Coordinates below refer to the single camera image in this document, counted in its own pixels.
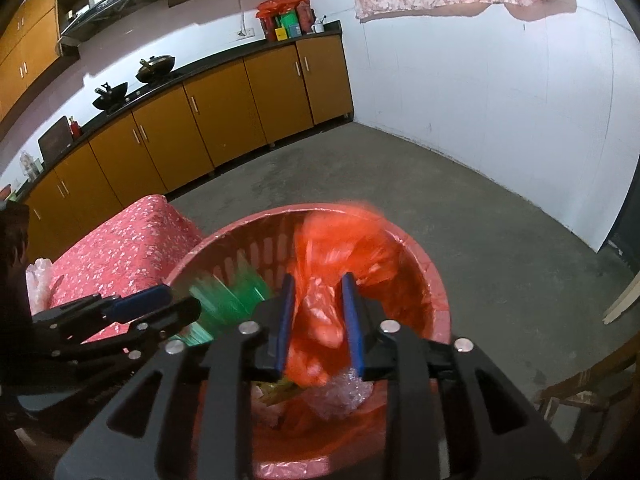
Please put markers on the green box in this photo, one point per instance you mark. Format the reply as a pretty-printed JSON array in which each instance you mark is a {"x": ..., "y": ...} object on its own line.
[{"x": 291, "y": 25}]

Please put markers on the small red bottle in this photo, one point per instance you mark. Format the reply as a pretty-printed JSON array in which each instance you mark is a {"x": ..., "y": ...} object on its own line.
[{"x": 75, "y": 129}]

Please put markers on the pale wooden stick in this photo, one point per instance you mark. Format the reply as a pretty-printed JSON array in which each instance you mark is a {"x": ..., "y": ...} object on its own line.
[{"x": 622, "y": 300}]

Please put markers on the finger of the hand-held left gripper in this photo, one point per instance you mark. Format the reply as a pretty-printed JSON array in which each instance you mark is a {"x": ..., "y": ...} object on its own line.
[
  {"x": 175, "y": 316},
  {"x": 145, "y": 300}
]

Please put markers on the yellow box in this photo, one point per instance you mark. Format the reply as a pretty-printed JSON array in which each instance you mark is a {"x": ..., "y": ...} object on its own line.
[{"x": 281, "y": 35}]

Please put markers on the brown cutting board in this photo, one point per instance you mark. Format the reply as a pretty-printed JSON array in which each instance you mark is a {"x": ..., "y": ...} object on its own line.
[{"x": 54, "y": 140}]

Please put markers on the white wall socket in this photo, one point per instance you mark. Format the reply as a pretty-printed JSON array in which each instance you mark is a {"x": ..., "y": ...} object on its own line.
[{"x": 245, "y": 33}]

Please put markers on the red plastic basket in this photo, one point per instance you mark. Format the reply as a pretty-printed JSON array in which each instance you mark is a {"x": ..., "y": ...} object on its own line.
[{"x": 250, "y": 255}]

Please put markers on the white mug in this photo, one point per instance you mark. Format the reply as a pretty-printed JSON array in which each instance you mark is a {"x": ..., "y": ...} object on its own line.
[{"x": 317, "y": 27}]

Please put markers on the dark door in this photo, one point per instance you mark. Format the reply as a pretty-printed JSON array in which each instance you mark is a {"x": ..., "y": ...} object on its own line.
[{"x": 627, "y": 240}]

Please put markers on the black wok with lid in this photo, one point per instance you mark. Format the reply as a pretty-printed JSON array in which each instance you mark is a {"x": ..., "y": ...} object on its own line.
[
  {"x": 111, "y": 96},
  {"x": 156, "y": 67}
]

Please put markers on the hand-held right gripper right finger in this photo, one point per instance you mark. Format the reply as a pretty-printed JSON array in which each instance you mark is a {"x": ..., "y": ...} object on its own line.
[{"x": 352, "y": 320}]

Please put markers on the red plastic bag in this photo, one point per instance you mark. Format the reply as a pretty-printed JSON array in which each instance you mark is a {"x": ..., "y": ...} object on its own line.
[
  {"x": 320, "y": 300},
  {"x": 310, "y": 435}
]

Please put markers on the small clear plastic wrap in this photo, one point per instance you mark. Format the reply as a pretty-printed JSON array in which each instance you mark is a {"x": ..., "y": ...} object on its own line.
[{"x": 340, "y": 395}]

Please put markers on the wooden base cabinets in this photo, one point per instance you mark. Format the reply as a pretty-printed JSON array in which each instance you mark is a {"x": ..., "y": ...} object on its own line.
[{"x": 225, "y": 105}]

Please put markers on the black kitchen countertop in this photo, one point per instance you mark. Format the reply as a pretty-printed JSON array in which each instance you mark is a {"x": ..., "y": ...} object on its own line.
[{"x": 210, "y": 62}]

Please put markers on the wooden wall cabinets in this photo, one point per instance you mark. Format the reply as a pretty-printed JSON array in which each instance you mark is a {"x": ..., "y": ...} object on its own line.
[{"x": 30, "y": 35}]

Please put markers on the range hood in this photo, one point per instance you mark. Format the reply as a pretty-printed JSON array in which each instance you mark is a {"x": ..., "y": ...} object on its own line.
[{"x": 110, "y": 0}]

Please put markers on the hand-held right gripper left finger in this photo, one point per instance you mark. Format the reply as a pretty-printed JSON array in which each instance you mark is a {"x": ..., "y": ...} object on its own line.
[{"x": 284, "y": 330}]

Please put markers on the green plastic bag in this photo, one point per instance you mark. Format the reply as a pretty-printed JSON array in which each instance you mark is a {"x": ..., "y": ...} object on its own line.
[{"x": 225, "y": 300}]

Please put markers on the wooden chair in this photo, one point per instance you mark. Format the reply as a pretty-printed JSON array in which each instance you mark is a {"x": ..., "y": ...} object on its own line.
[{"x": 590, "y": 385}]

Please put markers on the red bag on counter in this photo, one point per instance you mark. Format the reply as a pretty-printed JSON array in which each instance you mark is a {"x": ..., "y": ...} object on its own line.
[{"x": 280, "y": 2}]

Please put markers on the yellow-green foil packet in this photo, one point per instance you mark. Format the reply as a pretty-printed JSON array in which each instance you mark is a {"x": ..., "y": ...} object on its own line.
[{"x": 280, "y": 391}]

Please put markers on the clear glass jar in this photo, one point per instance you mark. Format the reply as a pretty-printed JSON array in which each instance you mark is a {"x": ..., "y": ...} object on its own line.
[{"x": 30, "y": 166}]

